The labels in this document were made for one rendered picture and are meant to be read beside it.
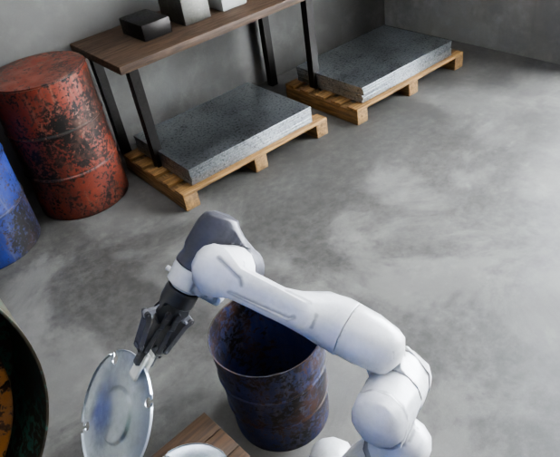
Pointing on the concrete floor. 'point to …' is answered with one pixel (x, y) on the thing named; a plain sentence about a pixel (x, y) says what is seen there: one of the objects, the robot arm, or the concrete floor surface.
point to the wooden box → (202, 427)
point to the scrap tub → (269, 378)
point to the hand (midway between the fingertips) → (142, 364)
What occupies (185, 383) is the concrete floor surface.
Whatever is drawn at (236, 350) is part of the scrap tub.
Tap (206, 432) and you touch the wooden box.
